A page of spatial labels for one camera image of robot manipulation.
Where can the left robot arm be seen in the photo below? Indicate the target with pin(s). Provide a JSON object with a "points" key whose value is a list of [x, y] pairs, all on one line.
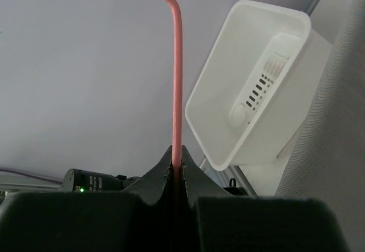
{"points": [[77, 180]]}

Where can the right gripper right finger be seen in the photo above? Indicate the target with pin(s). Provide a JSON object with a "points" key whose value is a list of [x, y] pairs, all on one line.
{"points": [[215, 220]]}

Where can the white plastic basket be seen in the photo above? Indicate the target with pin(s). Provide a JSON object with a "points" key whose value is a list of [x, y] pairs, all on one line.
{"points": [[257, 84]]}

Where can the grey trousers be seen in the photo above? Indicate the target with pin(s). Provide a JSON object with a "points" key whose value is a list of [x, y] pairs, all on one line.
{"points": [[327, 161]]}

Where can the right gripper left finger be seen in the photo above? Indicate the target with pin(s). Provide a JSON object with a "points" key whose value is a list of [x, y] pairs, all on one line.
{"points": [[136, 218]]}

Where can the pink wire hanger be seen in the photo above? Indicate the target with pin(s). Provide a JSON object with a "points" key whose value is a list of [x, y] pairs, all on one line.
{"points": [[177, 115]]}

